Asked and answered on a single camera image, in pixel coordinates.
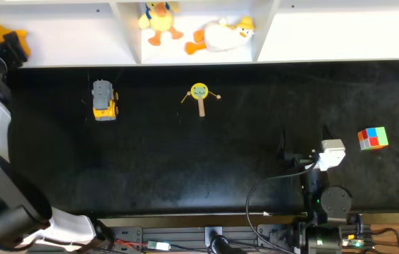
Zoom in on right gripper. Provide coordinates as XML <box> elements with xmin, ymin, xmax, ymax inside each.
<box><xmin>277</xmin><ymin>123</ymin><xmax>333</xmax><ymax>170</ymax></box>

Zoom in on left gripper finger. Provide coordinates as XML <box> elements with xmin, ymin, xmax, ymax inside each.
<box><xmin>4</xmin><ymin>31</ymin><xmax>28</xmax><ymax>68</ymax></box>

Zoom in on grey and yellow toy truck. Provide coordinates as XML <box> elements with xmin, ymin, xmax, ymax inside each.
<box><xmin>91</xmin><ymin>79</ymin><xmax>120</xmax><ymax>122</ymax></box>

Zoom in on yellow rattle drum toy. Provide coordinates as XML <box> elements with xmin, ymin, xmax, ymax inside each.
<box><xmin>180</xmin><ymin>82</ymin><xmax>222</xmax><ymax>118</ymax></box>

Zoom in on many-coloured puzzle cube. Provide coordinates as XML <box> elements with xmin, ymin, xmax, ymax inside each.
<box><xmin>357</xmin><ymin>126</ymin><xmax>390</xmax><ymax>152</ymax></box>

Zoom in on white shelf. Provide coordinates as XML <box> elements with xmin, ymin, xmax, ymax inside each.
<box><xmin>0</xmin><ymin>0</ymin><xmax>399</xmax><ymax>68</ymax></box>

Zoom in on white plush duck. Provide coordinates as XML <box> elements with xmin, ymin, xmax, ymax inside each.
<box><xmin>184</xmin><ymin>16</ymin><xmax>257</xmax><ymax>56</ymax></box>

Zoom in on yellow plush duck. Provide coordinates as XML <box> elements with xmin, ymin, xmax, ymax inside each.
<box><xmin>137</xmin><ymin>1</ymin><xmax>185</xmax><ymax>47</ymax></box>

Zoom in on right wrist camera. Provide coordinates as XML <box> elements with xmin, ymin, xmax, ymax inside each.
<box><xmin>317</xmin><ymin>138</ymin><xmax>347</xmax><ymax>172</ymax></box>

